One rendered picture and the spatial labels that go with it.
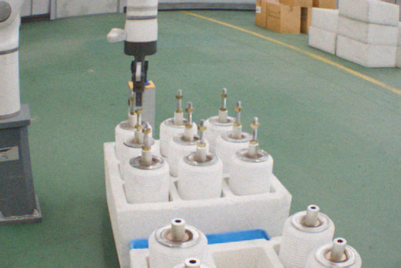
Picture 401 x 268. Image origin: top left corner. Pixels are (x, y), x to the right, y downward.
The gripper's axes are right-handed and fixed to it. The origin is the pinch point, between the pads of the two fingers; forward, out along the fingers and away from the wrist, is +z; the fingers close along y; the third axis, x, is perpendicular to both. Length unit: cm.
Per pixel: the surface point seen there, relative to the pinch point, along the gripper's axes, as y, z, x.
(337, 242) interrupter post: -50, 7, -32
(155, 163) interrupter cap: -12.2, 10.2, -4.1
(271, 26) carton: 382, 31, -115
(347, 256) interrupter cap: -51, 10, -35
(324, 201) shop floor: 15, 35, -54
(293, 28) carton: 368, 30, -136
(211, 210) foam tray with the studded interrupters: -17.1, 19.0, -15.8
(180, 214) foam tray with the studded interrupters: -18.2, 19.4, -9.2
